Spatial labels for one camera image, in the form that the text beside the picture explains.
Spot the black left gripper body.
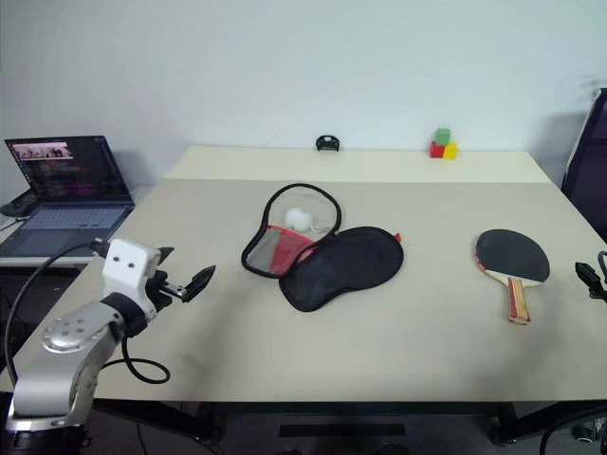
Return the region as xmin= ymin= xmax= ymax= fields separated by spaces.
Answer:
xmin=143 ymin=268 xmax=187 ymax=318

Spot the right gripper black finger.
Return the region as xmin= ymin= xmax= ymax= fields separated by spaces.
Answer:
xmin=574 ymin=261 xmax=607 ymax=288

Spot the black table tennis paddle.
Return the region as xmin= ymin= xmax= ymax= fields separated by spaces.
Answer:
xmin=470 ymin=227 xmax=552 ymax=326

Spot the black and red bag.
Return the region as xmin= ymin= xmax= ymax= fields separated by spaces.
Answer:
xmin=240 ymin=182 xmax=406 ymax=315

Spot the black office chair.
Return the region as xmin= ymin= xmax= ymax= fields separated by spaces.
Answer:
xmin=561 ymin=86 xmax=607 ymax=231

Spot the dark blue open laptop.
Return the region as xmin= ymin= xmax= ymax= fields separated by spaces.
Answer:
xmin=0 ymin=135 xmax=137 ymax=260

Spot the black handheld controller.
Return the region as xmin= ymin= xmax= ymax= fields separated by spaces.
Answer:
xmin=0 ymin=195 xmax=38 ymax=220

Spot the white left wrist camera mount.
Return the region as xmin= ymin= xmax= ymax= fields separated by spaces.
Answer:
xmin=101 ymin=238 xmax=163 ymax=305

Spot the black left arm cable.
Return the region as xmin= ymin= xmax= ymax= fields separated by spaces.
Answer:
xmin=3 ymin=238 xmax=172 ymax=386

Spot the black table frame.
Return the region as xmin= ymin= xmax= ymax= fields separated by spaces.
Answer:
xmin=89 ymin=399 xmax=607 ymax=446

